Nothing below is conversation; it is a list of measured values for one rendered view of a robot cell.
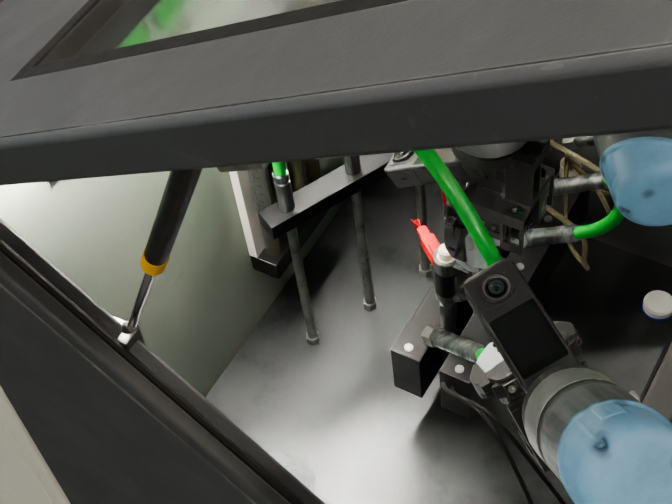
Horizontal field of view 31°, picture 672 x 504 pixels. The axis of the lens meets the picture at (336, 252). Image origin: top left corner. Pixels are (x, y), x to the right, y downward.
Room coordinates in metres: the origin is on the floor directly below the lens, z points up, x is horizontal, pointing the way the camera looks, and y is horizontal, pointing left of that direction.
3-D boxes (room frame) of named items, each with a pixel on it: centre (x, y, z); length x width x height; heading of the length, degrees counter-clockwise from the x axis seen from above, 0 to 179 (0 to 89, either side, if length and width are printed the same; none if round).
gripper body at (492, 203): (0.74, -0.16, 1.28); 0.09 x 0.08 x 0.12; 53
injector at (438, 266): (0.76, -0.12, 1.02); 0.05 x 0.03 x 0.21; 53
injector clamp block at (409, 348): (0.87, -0.19, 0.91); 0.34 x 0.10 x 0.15; 143
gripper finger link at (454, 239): (0.73, -0.12, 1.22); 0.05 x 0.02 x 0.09; 143
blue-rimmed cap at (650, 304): (0.86, -0.40, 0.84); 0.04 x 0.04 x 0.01
